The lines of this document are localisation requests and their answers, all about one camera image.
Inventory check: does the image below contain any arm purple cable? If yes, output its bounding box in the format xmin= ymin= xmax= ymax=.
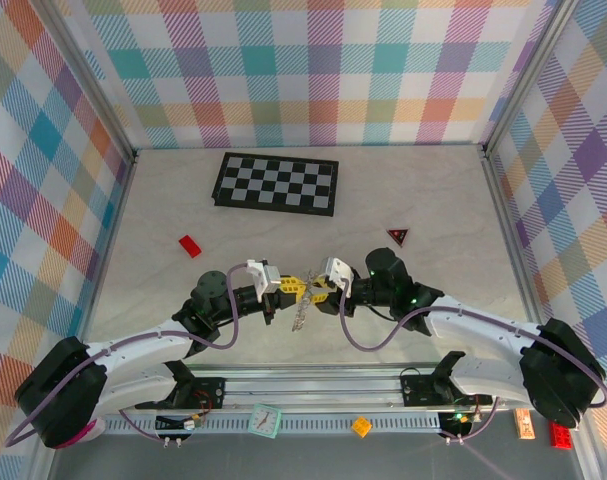
xmin=3 ymin=260 xmax=257 ymax=449
xmin=338 ymin=287 xmax=607 ymax=444

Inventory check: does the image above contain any aluminium frame post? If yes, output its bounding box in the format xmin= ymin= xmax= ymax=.
xmin=45 ymin=0 xmax=137 ymax=164
xmin=480 ymin=0 xmax=582 ymax=156

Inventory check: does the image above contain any metal disc with key rings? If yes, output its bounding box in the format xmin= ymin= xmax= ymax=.
xmin=289 ymin=267 xmax=320 ymax=334

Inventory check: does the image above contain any aluminium side rail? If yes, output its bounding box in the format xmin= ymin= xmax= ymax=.
xmin=75 ymin=149 xmax=140 ymax=374
xmin=480 ymin=144 xmax=557 ymax=369

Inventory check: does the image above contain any red toy brick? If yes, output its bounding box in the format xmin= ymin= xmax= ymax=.
xmin=549 ymin=421 xmax=575 ymax=449

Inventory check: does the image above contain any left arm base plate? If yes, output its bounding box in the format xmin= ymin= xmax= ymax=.
xmin=167 ymin=375 xmax=228 ymax=412

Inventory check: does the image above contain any wooden printed block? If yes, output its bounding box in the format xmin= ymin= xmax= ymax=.
xmin=514 ymin=407 xmax=537 ymax=441

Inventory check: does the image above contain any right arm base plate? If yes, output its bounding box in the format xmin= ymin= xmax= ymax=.
xmin=399 ymin=372 xmax=494 ymax=409

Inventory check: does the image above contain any pink dome button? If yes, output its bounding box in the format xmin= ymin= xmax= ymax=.
xmin=67 ymin=419 xmax=106 ymax=445

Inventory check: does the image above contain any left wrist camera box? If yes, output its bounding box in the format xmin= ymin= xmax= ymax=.
xmin=246 ymin=258 xmax=282 ymax=299

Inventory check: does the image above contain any slotted cable duct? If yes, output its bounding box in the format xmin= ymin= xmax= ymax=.
xmin=100 ymin=414 xmax=444 ymax=434

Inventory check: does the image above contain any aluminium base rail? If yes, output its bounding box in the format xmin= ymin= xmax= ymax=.
xmin=82 ymin=367 xmax=592 ymax=416

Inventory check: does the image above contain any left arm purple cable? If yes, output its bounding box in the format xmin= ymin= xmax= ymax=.
xmin=3 ymin=260 xmax=257 ymax=449

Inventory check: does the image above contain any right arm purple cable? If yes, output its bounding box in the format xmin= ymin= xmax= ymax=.
xmin=338 ymin=287 xmax=607 ymax=444

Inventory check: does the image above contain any black grey checkerboard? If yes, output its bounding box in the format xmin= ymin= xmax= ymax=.
xmin=211 ymin=151 xmax=340 ymax=218

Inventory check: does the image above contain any small red block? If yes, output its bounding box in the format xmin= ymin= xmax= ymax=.
xmin=178 ymin=234 xmax=204 ymax=259

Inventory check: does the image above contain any teal toy clock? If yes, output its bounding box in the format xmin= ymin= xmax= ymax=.
xmin=247 ymin=402 xmax=283 ymax=440

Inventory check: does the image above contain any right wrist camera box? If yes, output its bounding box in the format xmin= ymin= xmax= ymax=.
xmin=320 ymin=256 xmax=355 ymax=292

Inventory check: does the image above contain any black connector board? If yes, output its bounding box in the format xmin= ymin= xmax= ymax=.
xmin=155 ymin=413 xmax=207 ymax=434
xmin=440 ymin=410 xmax=477 ymax=437

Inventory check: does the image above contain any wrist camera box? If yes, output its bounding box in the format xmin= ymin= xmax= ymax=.
xmin=246 ymin=258 xmax=282 ymax=299
xmin=320 ymin=256 xmax=355 ymax=292

